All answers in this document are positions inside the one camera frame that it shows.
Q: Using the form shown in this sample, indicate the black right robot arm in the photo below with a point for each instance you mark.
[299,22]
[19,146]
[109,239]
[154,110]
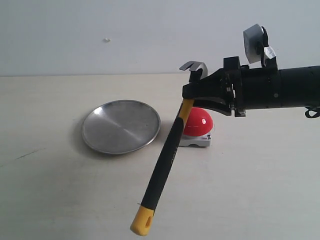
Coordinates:
[300,88]

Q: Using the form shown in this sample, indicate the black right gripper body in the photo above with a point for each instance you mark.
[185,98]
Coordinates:
[248,88]

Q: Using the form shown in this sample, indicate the round stainless steel plate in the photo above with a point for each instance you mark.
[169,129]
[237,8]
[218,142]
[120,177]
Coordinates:
[120,127]

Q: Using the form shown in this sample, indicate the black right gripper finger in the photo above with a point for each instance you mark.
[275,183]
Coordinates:
[204,88]
[219,106]

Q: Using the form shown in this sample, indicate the yellow black claw hammer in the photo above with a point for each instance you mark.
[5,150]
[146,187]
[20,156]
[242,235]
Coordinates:
[143,219]

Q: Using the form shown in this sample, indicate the red dome push button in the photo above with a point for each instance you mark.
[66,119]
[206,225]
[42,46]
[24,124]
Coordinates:
[198,129]

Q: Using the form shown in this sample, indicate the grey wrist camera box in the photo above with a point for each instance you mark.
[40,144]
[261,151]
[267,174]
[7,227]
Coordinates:
[257,48]

